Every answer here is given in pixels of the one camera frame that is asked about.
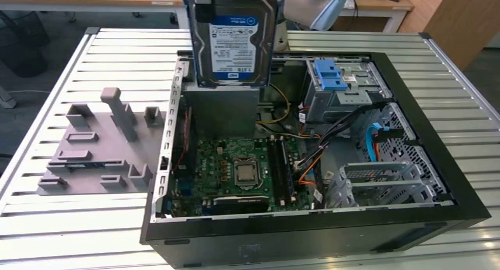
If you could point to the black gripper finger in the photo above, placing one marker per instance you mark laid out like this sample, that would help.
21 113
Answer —
206 13

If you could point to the hard disk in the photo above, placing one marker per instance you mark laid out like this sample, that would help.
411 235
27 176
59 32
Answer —
234 47

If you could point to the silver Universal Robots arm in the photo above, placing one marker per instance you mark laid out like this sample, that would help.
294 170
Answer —
301 6

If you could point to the metal disk bay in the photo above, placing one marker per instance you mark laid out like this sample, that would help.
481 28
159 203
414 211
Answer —
375 186

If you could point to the grey power supply unit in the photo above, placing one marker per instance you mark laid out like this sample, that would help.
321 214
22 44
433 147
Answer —
219 112

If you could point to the blue drive latch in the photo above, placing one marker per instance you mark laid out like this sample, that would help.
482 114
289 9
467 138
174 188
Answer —
329 73

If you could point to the metal drive cage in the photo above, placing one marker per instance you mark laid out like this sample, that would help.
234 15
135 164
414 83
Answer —
325 106

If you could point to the black CPU socket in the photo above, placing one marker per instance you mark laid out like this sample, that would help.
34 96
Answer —
247 160

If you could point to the green motherboard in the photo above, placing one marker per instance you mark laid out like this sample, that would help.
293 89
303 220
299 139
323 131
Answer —
219 164

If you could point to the grey parts rack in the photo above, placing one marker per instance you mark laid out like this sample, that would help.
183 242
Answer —
110 153

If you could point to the silver CPU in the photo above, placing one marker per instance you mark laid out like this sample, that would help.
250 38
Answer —
246 173

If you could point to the grey stand foot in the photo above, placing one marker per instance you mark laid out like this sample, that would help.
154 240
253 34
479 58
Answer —
9 101

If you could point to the RAM stick with black chips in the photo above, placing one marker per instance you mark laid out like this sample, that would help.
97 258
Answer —
289 176

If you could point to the light wooden cabinet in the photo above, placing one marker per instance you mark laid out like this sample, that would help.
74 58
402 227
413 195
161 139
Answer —
461 24

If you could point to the black graphics card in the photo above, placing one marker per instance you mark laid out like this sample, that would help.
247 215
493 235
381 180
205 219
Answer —
242 204

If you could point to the black PC case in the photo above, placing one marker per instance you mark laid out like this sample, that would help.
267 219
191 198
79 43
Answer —
274 237

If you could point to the wooden desk white frame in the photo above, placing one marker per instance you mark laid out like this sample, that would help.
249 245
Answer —
375 3
98 0

